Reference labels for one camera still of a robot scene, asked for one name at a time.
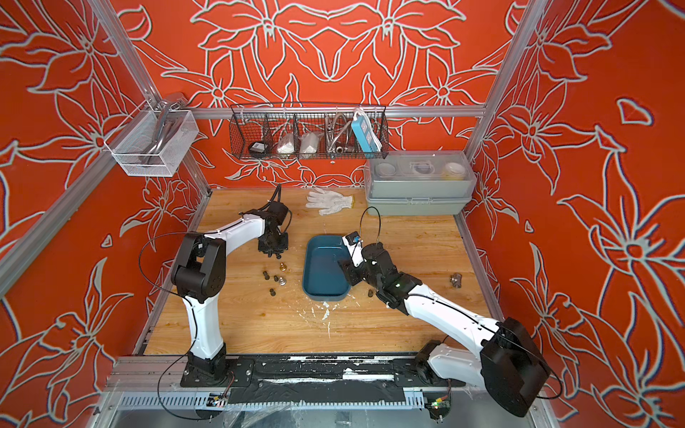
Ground teal plastic storage box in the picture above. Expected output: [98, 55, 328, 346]
[301, 235, 351, 302]

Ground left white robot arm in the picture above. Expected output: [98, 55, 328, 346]
[171, 202, 292, 386]

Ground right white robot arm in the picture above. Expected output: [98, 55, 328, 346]
[339, 233, 553, 417]

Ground grey lidded storage container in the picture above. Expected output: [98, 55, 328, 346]
[364, 151, 476, 217]

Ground white knit glove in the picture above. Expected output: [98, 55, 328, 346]
[305, 188, 354, 216]

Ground black item in basket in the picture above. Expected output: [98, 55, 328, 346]
[248, 141, 270, 159]

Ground white bag in basket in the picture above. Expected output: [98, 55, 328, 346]
[299, 132, 320, 159]
[276, 133, 296, 156]

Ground metal tongs in basket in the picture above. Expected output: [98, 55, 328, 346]
[325, 113, 351, 154]

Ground metal tool in clear bin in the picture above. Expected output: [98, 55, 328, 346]
[144, 96, 184, 165]

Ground black wire wall basket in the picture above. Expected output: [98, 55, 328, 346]
[228, 102, 390, 161]

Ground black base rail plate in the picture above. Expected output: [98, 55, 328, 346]
[180, 352, 465, 408]

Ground clear plastic wall bin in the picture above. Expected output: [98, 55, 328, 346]
[105, 110, 199, 178]

